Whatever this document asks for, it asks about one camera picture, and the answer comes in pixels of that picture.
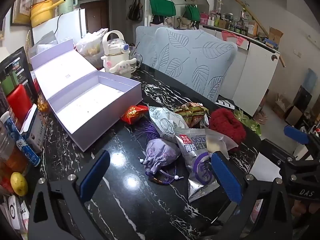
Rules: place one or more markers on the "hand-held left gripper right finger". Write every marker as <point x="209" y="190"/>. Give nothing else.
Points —
<point x="226" y="180"/>

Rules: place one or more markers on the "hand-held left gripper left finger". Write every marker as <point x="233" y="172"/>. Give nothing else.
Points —
<point x="96" y="172"/>

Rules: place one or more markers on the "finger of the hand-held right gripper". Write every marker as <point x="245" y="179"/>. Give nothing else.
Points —
<point x="296" y="133"/>
<point x="275" y="151"/>

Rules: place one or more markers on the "silver purple snack packet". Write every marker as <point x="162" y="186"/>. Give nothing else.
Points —
<point x="195" y="160"/>

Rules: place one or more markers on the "clear candy packet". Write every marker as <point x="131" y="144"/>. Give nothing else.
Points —
<point x="217" y="142"/>

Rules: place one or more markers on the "red fuzzy scrunchie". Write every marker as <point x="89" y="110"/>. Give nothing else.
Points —
<point x="225" y="125"/>

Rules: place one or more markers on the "purple tassel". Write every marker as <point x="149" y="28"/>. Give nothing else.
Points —
<point x="150" y="131"/>

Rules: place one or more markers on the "red snack packet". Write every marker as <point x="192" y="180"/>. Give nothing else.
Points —
<point x="132" y="113"/>

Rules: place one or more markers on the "green gold snack packet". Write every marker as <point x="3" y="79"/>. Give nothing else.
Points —
<point x="192" y="112"/>

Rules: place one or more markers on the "white patterned bread packet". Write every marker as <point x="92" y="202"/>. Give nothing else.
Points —
<point x="165" y="122"/>

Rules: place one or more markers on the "lilac gift box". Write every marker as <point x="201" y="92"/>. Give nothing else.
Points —
<point x="75" y="80"/>

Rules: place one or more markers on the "person's right hand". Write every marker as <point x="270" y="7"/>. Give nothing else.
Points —
<point x="303" y="208"/>

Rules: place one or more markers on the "blue white medicine box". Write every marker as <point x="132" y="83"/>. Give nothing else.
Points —
<point x="35" y="132"/>

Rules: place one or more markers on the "yellow fruit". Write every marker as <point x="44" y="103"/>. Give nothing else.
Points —
<point x="19" y="183"/>

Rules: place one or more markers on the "blue white tube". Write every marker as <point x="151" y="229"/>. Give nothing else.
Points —
<point x="20" y="142"/>

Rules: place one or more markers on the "yellow crochet item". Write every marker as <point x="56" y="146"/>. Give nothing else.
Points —
<point x="43" y="103"/>

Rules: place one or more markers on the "clear jar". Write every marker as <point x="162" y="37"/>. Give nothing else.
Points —
<point x="10" y="152"/>

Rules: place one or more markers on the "cardboard box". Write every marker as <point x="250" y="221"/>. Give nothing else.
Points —
<point x="276" y="36"/>

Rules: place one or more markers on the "red bottle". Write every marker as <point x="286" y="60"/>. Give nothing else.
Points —
<point x="20" y="102"/>

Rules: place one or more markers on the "pink cloth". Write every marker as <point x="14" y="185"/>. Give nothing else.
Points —
<point x="233" y="38"/>

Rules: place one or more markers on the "glass mug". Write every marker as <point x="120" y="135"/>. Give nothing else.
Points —
<point x="137" y="62"/>

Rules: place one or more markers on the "grey leaf pattern cushion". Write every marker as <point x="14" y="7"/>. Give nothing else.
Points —
<point x="195" y="62"/>

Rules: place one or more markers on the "white cartoon water bottle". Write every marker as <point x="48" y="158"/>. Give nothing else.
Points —
<point x="115" y="52"/>

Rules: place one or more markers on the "clear plastic food bag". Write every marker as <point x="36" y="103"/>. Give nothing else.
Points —
<point x="90" y="47"/>

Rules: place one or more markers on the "bamboo pole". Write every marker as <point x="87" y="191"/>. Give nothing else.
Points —
<point x="252" y="12"/>

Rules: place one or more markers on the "black printed pouch bag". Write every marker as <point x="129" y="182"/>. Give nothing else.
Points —
<point x="22" y="62"/>

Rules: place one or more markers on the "leaf pattern chair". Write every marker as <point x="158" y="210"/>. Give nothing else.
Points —
<point x="145" y="45"/>

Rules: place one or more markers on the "grey mailer bag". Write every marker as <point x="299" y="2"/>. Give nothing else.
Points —
<point x="45" y="41"/>

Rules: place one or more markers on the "woven straw tray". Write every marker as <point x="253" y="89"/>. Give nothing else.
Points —
<point x="28" y="42"/>

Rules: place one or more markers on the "white refrigerator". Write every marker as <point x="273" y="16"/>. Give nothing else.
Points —
<point x="67" y="25"/>

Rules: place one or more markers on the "dark wooden door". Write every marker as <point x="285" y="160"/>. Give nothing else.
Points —
<point x="96" y="15"/>

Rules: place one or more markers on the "green tote bag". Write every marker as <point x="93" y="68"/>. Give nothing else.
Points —
<point x="192" y="13"/>
<point x="162" y="7"/>

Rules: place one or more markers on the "yellow pot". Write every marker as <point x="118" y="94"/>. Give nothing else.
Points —
<point x="41" y="13"/>

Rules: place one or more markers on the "brown handbag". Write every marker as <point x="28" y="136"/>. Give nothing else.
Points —
<point x="135" y="7"/>

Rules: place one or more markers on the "pale green kettle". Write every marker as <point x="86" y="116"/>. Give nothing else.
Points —
<point x="67" y="2"/>

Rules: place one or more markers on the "framed picture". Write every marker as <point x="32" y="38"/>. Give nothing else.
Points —
<point x="22" y="5"/>

